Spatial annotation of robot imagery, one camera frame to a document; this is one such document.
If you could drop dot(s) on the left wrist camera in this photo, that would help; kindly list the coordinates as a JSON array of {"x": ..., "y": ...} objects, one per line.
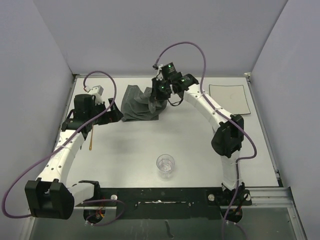
[{"x": 96, "y": 90}]

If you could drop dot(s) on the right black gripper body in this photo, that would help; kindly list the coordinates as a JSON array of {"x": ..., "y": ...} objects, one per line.
[{"x": 161, "y": 89}]

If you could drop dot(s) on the grey cloth placemat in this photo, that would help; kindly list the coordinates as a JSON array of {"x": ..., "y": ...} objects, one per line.
[{"x": 136, "y": 105}]

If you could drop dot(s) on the clear plastic cup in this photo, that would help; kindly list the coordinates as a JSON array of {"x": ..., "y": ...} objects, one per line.
[{"x": 165, "y": 164}]

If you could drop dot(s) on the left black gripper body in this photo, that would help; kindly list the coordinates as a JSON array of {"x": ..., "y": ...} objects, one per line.
[{"x": 96, "y": 108}]

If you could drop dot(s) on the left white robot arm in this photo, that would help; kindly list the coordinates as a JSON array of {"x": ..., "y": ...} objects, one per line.
[{"x": 47, "y": 195}]

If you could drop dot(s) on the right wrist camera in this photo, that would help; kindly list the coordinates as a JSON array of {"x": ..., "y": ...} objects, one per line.
[{"x": 157, "y": 67}]

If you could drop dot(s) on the white square plate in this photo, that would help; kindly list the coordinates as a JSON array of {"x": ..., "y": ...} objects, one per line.
[{"x": 231, "y": 97}]

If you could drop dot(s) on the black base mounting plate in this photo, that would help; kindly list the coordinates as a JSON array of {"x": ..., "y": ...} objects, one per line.
[{"x": 174, "y": 203}]

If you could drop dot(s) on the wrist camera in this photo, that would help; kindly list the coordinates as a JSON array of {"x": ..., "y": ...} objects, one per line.
[
  {"x": 96, "y": 90},
  {"x": 157, "y": 67}
]

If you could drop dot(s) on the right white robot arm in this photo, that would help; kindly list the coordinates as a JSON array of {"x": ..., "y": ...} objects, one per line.
[{"x": 227, "y": 128}]

